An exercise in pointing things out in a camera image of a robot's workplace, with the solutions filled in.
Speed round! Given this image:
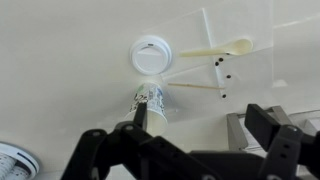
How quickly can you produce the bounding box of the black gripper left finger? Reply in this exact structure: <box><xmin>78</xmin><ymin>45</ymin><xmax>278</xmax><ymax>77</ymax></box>
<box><xmin>60</xmin><ymin>101</ymin><xmax>214</xmax><ymax>180</ymax></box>

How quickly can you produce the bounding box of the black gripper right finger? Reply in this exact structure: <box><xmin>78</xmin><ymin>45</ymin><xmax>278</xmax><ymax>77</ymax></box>
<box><xmin>244</xmin><ymin>103</ymin><xmax>320</xmax><ymax>180</ymax></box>

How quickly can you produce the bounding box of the white plastic cup lid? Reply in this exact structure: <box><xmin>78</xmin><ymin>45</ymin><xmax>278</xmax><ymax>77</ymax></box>
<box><xmin>129</xmin><ymin>34</ymin><xmax>173</xmax><ymax>76</ymax></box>

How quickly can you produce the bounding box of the metal napkin holder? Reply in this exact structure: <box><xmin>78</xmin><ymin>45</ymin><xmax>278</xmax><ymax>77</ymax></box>
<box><xmin>226</xmin><ymin>105</ymin><xmax>320</xmax><ymax>155</ymax></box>

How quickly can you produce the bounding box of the white round tray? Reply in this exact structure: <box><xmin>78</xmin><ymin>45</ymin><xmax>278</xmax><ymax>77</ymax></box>
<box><xmin>0</xmin><ymin>141</ymin><xmax>41</xmax><ymax>180</ymax></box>

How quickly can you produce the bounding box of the wooden stir stick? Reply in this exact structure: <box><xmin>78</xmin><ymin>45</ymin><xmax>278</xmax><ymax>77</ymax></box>
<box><xmin>167</xmin><ymin>82</ymin><xmax>226</xmax><ymax>91</ymax></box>

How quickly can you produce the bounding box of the cream plastic spoon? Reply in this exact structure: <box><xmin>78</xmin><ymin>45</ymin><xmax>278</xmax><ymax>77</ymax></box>
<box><xmin>179</xmin><ymin>38</ymin><xmax>254</xmax><ymax>58</ymax></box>

